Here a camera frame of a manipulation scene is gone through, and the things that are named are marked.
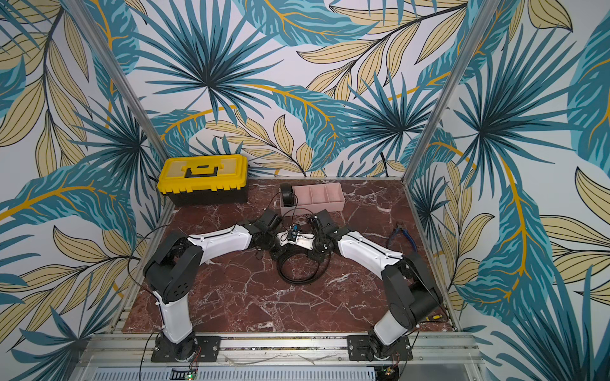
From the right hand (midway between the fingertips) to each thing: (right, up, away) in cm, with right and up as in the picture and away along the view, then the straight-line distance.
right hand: (309, 244), depth 90 cm
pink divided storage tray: (+2, +17, +14) cm, 22 cm away
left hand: (-8, -4, +2) cm, 9 cm away
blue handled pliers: (+39, +5, +11) cm, 41 cm away
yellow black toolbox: (-43, +25, +8) cm, 51 cm away
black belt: (-9, +19, +8) cm, 23 cm away
